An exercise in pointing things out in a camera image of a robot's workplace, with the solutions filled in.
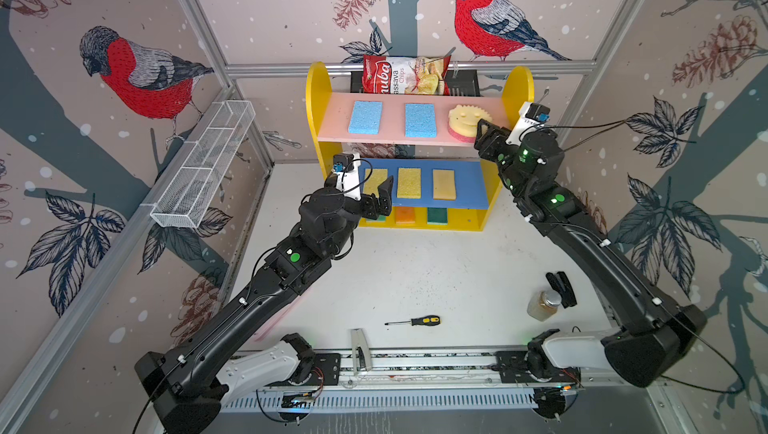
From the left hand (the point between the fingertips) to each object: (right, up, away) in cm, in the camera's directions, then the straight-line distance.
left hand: (373, 175), depth 63 cm
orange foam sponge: (+8, -13, +39) cm, 42 cm away
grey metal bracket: (-5, -43, +15) cm, 46 cm away
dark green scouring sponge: (+20, -13, +38) cm, 45 cm away
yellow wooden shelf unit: (+25, +12, +60) cm, 66 cm away
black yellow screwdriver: (+15, -39, +17) cm, 45 cm away
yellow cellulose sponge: (+10, -2, +32) cm, 33 cm away
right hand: (+24, +11, +5) cm, 27 cm away
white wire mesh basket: (-47, -6, +9) cm, 48 cm away
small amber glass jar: (+43, -35, +15) cm, 58 cm away
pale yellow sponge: (+21, -2, +30) cm, 36 cm away
